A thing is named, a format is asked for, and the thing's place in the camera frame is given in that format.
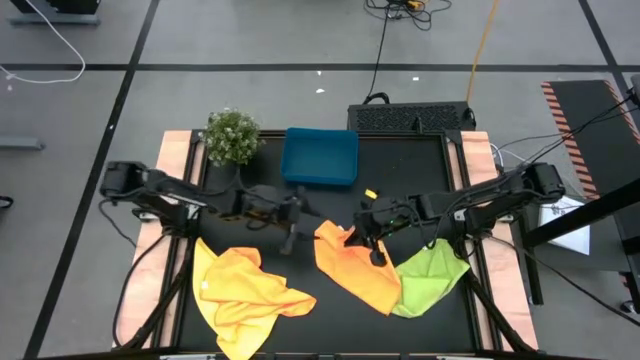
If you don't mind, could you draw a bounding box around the yellow hanging cable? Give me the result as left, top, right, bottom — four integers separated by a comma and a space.
465, 0, 501, 104

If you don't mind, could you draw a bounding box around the black computer case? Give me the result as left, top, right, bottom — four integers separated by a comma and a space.
346, 99, 477, 134

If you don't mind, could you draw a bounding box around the small potted green plant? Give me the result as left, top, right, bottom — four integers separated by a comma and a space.
198, 107, 266, 169

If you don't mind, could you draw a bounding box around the black table frame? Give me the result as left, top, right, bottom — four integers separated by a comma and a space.
177, 128, 484, 354

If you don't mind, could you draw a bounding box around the tangled black cable bundle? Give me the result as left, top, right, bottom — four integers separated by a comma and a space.
363, 0, 454, 32

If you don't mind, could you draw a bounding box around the yellow microfiber towel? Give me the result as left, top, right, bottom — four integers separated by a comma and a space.
192, 237, 281, 360

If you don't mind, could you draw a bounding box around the looping black arm cable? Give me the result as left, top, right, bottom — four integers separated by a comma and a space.
97, 199, 171, 349

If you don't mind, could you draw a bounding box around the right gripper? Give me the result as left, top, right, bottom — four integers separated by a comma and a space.
343, 194, 424, 269

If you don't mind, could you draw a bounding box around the pale wooden table board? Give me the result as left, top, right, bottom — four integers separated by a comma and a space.
114, 130, 206, 349
447, 130, 540, 351

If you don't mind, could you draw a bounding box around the blue plastic bin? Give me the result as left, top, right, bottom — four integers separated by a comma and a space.
280, 126, 360, 188

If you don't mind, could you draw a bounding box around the black power cable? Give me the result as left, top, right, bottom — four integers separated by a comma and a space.
363, 9, 392, 105

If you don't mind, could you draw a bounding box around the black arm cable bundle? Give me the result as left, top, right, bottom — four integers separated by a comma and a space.
492, 92, 640, 176

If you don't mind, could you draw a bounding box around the black hazard-striped ramp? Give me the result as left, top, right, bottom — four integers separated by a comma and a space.
540, 79, 640, 201

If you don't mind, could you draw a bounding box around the grey furniture base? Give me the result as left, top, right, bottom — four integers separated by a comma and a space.
7, 0, 101, 26

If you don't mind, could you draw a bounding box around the orange microfiber towel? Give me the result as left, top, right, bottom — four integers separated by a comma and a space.
313, 219, 403, 317

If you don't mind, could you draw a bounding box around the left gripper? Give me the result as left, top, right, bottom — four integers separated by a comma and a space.
239, 185, 324, 256

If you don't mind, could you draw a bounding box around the grey floor bar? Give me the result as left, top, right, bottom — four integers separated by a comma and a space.
0, 134, 47, 151

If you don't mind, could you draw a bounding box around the black frame strut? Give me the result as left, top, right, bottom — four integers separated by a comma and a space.
119, 234, 199, 350
462, 269, 536, 354

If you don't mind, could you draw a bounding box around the long black floor cable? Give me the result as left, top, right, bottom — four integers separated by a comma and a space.
487, 234, 640, 329

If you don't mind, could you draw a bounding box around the black stand post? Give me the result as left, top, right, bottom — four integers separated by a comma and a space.
514, 214, 545, 306

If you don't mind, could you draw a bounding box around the black metal beam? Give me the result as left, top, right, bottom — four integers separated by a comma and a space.
522, 177, 640, 249

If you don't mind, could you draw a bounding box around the white floor cable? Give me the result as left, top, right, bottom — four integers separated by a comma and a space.
0, 0, 87, 85

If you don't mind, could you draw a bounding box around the green microfiber towel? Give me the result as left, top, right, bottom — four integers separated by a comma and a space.
391, 238, 471, 319

